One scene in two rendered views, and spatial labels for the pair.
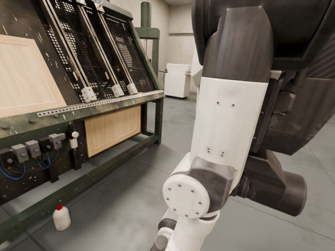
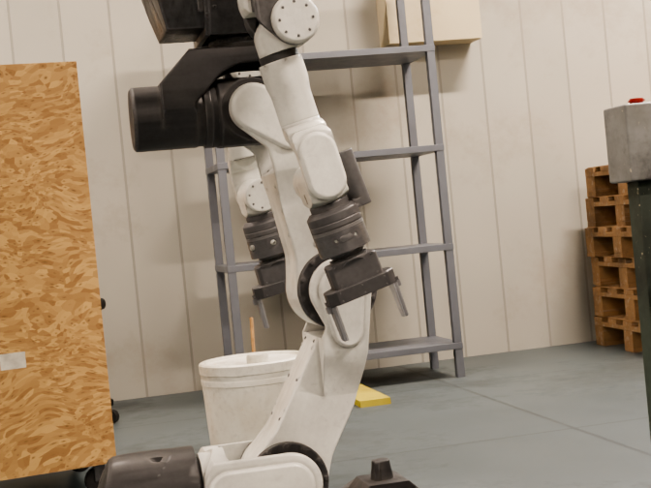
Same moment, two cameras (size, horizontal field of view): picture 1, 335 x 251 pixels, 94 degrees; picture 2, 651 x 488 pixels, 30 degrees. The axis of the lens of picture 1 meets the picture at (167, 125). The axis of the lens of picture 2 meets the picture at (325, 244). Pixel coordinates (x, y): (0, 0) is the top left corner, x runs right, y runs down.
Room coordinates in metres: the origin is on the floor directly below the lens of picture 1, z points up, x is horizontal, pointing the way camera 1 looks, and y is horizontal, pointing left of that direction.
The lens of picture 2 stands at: (2.20, -1.47, 0.73)
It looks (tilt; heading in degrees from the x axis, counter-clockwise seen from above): 1 degrees down; 141
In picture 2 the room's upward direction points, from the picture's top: 6 degrees counter-clockwise
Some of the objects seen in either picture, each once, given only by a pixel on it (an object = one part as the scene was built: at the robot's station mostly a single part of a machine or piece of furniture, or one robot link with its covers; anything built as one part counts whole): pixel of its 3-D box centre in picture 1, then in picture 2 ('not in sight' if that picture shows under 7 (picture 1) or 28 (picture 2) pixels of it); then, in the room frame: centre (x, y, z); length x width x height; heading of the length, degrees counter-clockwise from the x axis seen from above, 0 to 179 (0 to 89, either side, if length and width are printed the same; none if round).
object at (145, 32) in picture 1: (145, 55); not in sight; (6.28, 1.00, 1.57); 1.02 x 0.82 x 3.14; 63
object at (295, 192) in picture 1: (246, 169); (208, 98); (0.41, -0.25, 0.97); 0.28 x 0.13 x 0.18; 63
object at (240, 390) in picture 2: not in sight; (257, 406); (-0.54, 0.46, 0.24); 0.32 x 0.30 x 0.47; 153
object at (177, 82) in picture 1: (178, 81); not in sight; (6.84, -0.31, 0.67); 2.86 x 0.71 x 1.35; 63
